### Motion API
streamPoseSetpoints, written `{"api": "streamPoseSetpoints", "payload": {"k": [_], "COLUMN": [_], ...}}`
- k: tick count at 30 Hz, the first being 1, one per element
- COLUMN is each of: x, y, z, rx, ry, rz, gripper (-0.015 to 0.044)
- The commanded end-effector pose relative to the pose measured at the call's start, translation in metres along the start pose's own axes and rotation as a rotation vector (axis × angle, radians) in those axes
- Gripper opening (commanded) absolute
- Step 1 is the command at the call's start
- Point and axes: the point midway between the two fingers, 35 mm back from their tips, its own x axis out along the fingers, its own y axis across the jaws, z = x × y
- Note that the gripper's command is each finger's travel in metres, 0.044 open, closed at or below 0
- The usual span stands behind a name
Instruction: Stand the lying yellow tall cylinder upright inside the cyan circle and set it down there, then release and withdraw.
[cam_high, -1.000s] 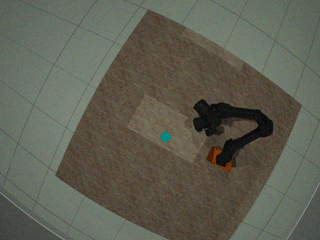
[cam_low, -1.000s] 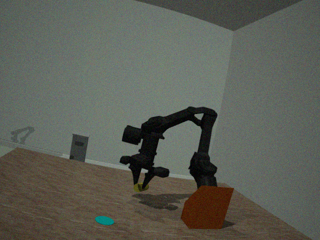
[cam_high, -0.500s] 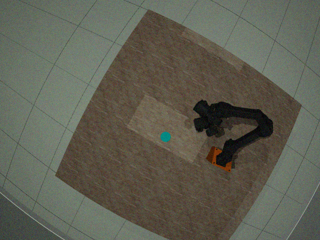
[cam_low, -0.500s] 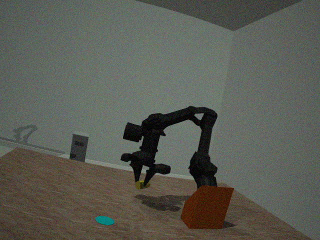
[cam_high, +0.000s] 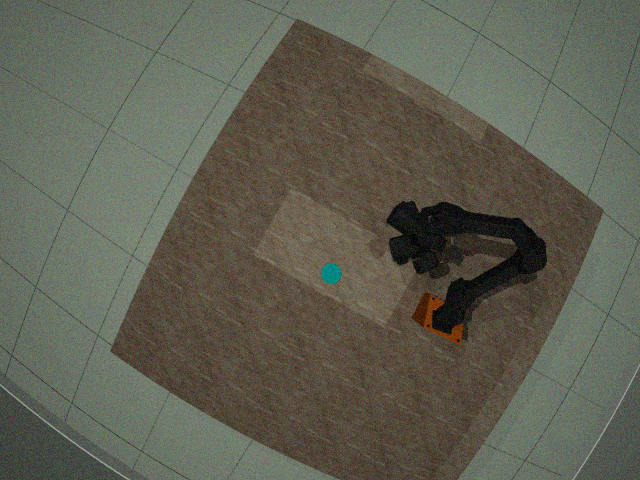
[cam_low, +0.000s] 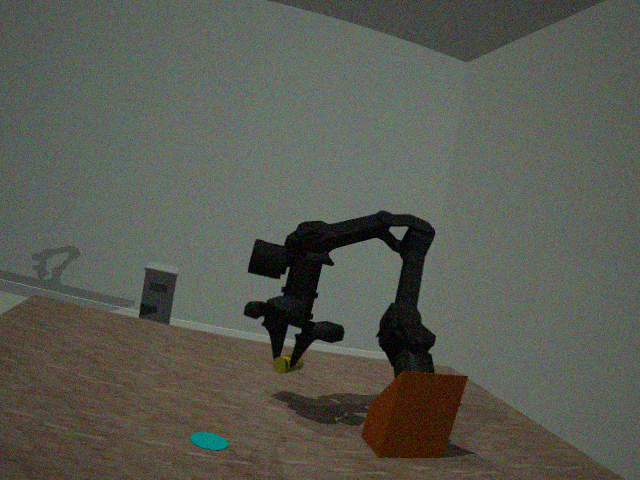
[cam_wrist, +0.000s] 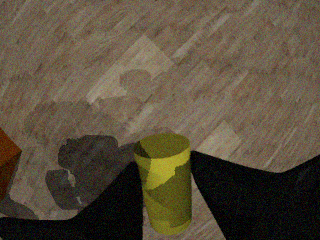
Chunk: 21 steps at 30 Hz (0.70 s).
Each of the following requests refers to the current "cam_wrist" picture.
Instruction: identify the yellow tall cylinder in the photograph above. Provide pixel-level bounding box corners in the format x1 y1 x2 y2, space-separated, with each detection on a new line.
133 133 192 235

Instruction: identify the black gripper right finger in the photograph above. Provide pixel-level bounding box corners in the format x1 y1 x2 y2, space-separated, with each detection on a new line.
189 151 320 240

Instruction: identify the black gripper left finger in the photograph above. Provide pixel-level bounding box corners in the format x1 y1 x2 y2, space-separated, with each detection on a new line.
0 161 144 240

